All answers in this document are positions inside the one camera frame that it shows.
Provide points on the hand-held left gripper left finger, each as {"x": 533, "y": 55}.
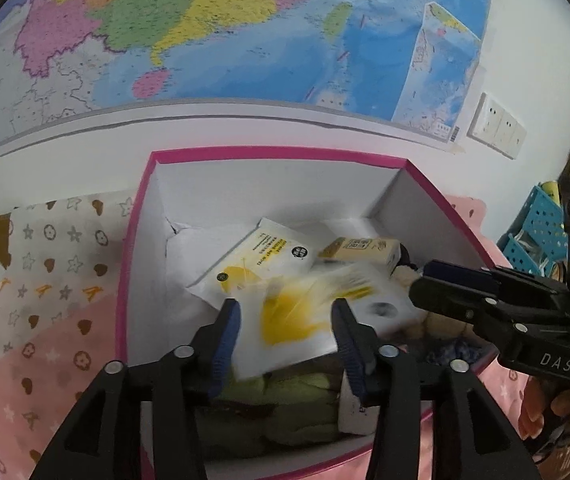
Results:
{"x": 227, "y": 342}

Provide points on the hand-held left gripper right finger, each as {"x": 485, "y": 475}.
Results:
{"x": 350, "y": 357}

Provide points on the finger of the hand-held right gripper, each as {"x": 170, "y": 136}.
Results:
{"x": 440, "y": 297}
{"x": 445, "y": 272}

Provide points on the beige plush bear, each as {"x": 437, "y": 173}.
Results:
{"x": 445, "y": 322}

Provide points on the blue gingham scrunchie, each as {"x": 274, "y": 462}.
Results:
{"x": 452, "y": 350}

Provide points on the white wet wipes pack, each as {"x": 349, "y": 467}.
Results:
{"x": 305, "y": 320}
{"x": 260, "y": 260}

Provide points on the green plush toy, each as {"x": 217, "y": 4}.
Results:
{"x": 290, "y": 410}

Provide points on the yellow tissue pack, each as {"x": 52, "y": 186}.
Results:
{"x": 360, "y": 252}

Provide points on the pink cardboard box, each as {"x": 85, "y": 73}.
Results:
{"x": 140, "y": 285}

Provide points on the person's right hand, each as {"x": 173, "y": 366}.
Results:
{"x": 550, "y": 405}

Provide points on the blue plastic basket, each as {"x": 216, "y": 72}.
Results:
{"x": 535, "y": 230}

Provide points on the white star print cloth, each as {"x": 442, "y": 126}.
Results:
{"x": 60, "y": 250}

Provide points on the pink printed bedsheet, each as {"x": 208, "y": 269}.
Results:
{"x": 40, "y": 390}

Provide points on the white wall socket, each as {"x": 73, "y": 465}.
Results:
{"x": 482, "y": 117}
{"x": 504, "y": 129}

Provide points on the colourful wall map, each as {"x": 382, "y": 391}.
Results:
{"x": 215, "y": 30}

